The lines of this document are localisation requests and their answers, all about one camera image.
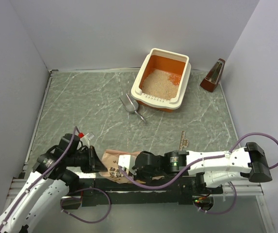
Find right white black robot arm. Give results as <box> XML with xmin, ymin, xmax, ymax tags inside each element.
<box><xmin>131</xmin><ymin>142</ymin><xmax>272</xmax><ymax>193</ymax></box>

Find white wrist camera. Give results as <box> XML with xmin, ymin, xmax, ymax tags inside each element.
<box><xmin>78</xmin><ymin>133</ymin><xmax>95</xmax><ymax>147</ymax></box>
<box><xmin>118</xmin><ymin>154</ymin><xmax>137</xmax><ymax>180</ymax></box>

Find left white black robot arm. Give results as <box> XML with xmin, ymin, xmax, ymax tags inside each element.
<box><xmin>0</xmin><ymin>133</ymin><xmax>106</xmax><ymax>233</ymax></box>

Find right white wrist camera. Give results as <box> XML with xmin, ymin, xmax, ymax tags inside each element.
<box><xmin>118</xmin><ymin>154</ymin><xmax>137</xmax><ymax>180</ymax></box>

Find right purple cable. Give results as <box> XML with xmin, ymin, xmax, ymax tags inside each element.
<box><xmin>119</xmin><ymin>132</ymin><xmax>278</xmax><ymax>216</ymax></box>

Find beige litter granules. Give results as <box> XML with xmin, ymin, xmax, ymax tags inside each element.
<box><xmin>142</xmin><ymin>69</ymin><xmax>181</xmax><ymax>100</ymax></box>

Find metal litter scoop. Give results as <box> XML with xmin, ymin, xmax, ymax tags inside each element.
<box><xmin>119</xmin><ymin>93</ymin><xmax>146</xmax><ymax>123</ymax></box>

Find brown wooden metronome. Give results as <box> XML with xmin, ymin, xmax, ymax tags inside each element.
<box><xmin>200</xmin><ymin>58</ymin><xmax>226</xmax><ymax>92</ymax></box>

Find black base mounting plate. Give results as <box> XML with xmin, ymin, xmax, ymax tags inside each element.
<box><xmin>67</xmin><ymin>177</ymin><xmax>223</xmax><ymax>207</ymax></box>

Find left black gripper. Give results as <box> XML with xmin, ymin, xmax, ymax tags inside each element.
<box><xmin>66</xmin><ymin>145</ymin><xmax>107</xmax><ymax>173</ymax></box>

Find peach cat litter bag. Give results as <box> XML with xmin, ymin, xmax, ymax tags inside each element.
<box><xmin>99</xmin><ymin>149</ymin><xmax>166</xmax><ymax>185</ymax></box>

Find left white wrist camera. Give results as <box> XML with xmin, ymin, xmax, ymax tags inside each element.
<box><xmin>78</xmin><ymin>133</ymin><xmax>95</xmax><ymax>147</ymax></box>

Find white orange litter box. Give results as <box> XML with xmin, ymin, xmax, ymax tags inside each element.
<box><xmin>131</xmin><ymin>48</ymin><xmax>191</xmax><ymax>112</ymax></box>

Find aluminium rail frame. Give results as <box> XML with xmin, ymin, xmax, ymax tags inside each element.
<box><xmin>6</xmin><ymin>177</ymin><xmax>263</xmax><ymax>201</ymax></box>

